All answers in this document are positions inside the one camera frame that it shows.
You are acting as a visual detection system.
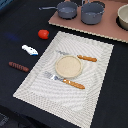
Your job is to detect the white blue fish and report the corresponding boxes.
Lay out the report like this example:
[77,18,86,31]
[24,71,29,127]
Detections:
[22,45,38,56]

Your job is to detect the red tomato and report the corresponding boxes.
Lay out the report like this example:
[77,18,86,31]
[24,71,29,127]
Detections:
[38,30,49,39]

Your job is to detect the grey frying pan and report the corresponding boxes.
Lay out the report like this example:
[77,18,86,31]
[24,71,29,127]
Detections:
[38,1,79,20]

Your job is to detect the beige round plate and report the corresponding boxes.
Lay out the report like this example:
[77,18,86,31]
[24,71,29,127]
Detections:
[55,55,83,78]

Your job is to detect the white woven placemat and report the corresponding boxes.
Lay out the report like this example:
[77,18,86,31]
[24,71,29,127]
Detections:
[13,31,113,128]

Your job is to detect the grey cooking pot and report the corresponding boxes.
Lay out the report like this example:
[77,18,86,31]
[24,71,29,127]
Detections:
[81,2,104,25]

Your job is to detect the pink wooden board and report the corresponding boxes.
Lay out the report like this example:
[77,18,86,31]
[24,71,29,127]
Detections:
[49,0,128,43]

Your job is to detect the cream bowl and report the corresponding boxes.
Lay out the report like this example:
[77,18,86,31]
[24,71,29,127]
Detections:
[118,4,128,30]

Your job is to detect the fork with orange handle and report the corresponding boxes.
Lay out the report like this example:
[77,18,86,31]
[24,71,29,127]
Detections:
[44,71,85,89]

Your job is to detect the knife with orange handle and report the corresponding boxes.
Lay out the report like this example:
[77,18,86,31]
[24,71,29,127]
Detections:
[56,50,97,62]

